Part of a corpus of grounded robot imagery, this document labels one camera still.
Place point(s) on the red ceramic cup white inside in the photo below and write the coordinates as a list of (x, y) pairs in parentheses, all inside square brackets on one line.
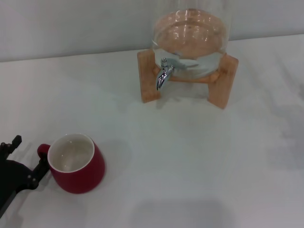
[(82, 177)]

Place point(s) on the wooden dispenser stand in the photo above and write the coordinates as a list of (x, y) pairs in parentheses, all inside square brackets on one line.
[(148, 78)]

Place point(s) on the clear glass drink dispenser jar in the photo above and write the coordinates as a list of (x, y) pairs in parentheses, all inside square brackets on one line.
[(190, 35)]

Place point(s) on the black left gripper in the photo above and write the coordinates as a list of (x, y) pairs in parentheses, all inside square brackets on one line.
[(12, 180)]

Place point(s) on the chrome dispenser faucet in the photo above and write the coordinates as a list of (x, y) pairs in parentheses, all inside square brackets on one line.
[(162, 76)]

